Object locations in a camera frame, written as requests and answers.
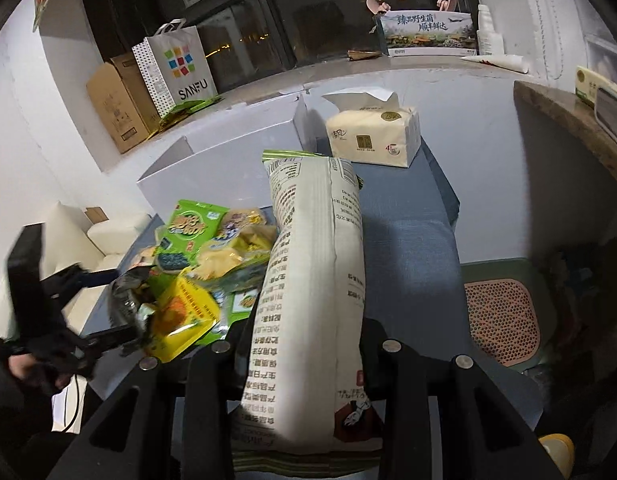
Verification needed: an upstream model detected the silver foil snack packet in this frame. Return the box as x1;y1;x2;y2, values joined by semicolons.
110;266;160;357

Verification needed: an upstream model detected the white bottle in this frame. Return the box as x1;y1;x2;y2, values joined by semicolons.
475;4;505;56

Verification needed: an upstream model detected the black cable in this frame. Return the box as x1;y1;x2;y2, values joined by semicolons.
52;374;85;435

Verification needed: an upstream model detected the yellow green sachet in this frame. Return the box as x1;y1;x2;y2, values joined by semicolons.
150;114;190;134
158;102;210;127

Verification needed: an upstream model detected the pale green tissue box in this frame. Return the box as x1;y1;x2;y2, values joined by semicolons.
575;65;617;113

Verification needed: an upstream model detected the stone counter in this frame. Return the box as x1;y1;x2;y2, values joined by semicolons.
513;80;617;188

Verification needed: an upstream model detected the stone windowsill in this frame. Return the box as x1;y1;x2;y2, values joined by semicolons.
108;52;531;173

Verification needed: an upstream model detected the yellow snack packet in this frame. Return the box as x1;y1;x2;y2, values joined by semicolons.
144;275;222;362

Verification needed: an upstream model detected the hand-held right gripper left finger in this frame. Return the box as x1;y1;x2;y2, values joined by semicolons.
48;321;258;480

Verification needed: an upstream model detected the grey paper shopping bag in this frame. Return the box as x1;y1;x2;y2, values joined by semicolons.
132;19;220;122

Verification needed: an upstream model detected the white cardboard box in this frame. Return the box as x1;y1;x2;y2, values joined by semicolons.
136;94;334;211

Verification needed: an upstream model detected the person's left hand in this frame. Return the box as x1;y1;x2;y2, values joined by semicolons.
7;353;39;381

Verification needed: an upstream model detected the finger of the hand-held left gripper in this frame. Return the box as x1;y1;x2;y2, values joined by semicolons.
76;322;147;357
63;266;120;291

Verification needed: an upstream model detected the dark framed window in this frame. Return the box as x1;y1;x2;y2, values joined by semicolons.
76;0;483;97

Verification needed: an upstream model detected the white sofa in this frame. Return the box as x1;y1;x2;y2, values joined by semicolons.
13;202;152;343

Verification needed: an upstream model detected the yellow tissue pack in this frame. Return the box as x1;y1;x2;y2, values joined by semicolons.
322;91;422;169

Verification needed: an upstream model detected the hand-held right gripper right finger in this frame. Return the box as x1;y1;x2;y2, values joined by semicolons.
357;319;564;480

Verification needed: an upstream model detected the large white snack bag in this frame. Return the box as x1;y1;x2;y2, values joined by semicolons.
232;150;385;462

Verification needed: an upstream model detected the landscape printed box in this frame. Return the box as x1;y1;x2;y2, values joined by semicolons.
377;10;479;59

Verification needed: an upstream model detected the blue grey upholstered bench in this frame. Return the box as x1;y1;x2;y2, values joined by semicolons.
308;130;544;411

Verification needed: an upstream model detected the white tube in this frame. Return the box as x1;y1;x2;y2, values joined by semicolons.
460;54;530;74

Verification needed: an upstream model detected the yellow white cup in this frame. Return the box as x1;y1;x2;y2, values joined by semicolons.
537;432;575;478

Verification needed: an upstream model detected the pale yellow chips bag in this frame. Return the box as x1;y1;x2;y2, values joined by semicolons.
195;209;280;288

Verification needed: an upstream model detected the green white snack packet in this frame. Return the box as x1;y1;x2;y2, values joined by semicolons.
222;287;262;327

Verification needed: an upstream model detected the brown cardboard box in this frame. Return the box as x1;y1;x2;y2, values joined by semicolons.
85;52;162;155

